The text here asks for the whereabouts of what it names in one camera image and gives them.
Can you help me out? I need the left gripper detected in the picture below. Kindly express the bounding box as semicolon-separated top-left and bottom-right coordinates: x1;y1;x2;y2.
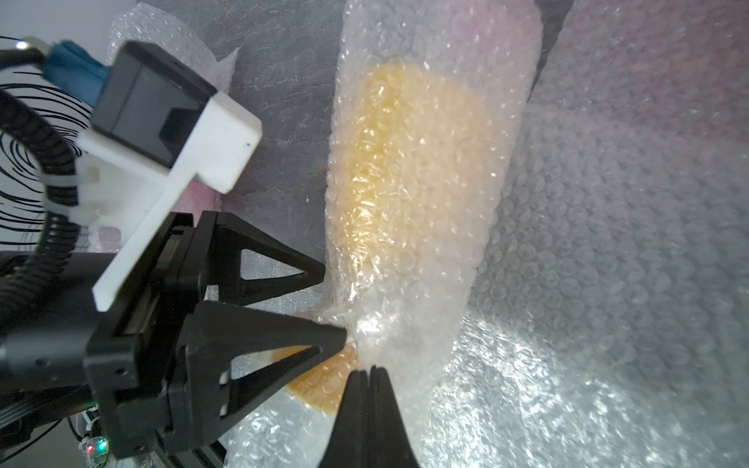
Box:
1;212;347;458

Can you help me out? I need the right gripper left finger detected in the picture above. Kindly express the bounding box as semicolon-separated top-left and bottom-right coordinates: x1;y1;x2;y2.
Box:
319;370;369;468

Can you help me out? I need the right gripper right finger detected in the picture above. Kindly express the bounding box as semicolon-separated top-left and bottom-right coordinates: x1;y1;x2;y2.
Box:
370;367;419;468

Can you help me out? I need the bubble wrap of pink glass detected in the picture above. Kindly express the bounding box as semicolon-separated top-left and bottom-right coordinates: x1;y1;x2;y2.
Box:
419;1;748;467

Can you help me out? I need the bubble wrap of yellow-orange glass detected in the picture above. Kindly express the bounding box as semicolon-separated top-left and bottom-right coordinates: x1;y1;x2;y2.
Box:
226;1;542;467

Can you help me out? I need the yellow-orange glass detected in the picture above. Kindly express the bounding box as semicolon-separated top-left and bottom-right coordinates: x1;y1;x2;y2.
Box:
290;64;524;413

